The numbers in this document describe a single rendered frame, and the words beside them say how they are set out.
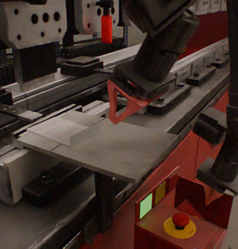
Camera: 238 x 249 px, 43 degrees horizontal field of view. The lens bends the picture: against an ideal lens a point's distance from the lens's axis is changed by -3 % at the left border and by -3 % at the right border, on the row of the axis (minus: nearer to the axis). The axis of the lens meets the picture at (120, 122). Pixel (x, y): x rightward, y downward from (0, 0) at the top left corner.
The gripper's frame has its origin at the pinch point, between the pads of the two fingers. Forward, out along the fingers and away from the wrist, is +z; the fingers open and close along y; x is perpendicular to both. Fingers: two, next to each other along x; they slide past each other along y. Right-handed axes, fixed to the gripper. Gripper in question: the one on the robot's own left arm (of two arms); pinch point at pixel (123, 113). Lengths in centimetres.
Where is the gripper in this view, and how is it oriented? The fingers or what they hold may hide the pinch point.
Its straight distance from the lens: 53.4
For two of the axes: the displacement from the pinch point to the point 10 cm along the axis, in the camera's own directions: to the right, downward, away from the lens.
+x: 7.4, 6.3, -2.4
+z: -4.1, 7.0, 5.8
